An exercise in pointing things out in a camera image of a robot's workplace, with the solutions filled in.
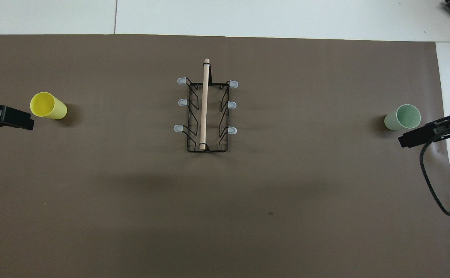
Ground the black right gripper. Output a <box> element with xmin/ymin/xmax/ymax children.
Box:
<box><xmin>399</xmin><ymin>114</ymin><xmax>450</xmax><ymax>148</ymax></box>

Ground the pale green plastic cup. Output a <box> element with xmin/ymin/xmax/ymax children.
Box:
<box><xmin>384</xmin><ymin>104</ymin><xmax>421</xmax><ymax>131</ymax></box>

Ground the yellow plastic cup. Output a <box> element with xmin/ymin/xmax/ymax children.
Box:
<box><xmin>30</xmin><ymin>92</ymin><xmax>68</xmax><ymax>120</ymax></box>

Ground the brown table mat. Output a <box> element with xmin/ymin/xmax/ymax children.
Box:
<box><xmin>0</xmin><ymin>34</ymin><xmax>450</xmax><ymax>278</ymax></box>

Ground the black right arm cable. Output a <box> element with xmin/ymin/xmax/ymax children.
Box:
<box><xmin>419</xmin><ymin>134</ymin><xmax>450</xmax><ymax>216</ymax></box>

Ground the black wire cup rack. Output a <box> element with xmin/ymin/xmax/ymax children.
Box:
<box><xmin>173</xmin><ymin>58</ymin><xmax>239</xmax><ymax>153</ymax></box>

